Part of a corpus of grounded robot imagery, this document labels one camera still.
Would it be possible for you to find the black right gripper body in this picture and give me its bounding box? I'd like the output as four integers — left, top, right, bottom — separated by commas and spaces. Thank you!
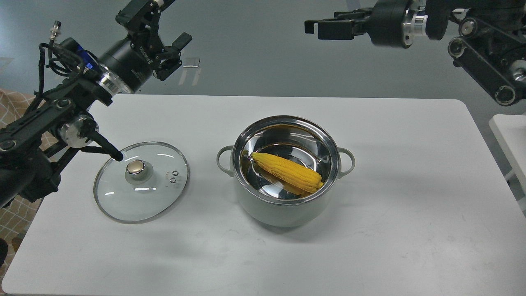
363, 0, 413, 49

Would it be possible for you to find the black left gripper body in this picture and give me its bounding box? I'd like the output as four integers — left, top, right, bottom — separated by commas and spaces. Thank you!
98, 35, 171, 93

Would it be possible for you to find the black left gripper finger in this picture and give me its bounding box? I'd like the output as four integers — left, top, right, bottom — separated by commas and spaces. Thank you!
116, 0, 175, 39
156, 32, 192, 81

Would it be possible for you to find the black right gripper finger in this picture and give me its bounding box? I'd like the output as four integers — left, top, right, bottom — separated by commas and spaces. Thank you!
317, 19, 367, 40
304, 7, 374, 34

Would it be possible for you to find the glass pot lid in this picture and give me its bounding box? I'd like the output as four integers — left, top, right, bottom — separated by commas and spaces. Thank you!
93, 142, 190, 224

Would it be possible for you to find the yellow corn cob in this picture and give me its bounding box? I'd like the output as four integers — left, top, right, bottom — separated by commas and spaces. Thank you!
250, 152, 324, 193

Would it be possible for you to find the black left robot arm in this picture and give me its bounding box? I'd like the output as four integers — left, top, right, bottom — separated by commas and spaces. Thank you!
0, 0, 192, 208

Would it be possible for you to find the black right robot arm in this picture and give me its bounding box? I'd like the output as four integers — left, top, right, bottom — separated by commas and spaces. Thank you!
304, 0, 526, 106

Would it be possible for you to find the grey steel cooking pot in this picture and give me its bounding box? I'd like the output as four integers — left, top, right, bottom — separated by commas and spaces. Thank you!
216, 116, 356, 227

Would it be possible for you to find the beige checkered cloth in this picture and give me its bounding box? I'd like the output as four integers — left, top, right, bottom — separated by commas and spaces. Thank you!
0, 88, 41, 280

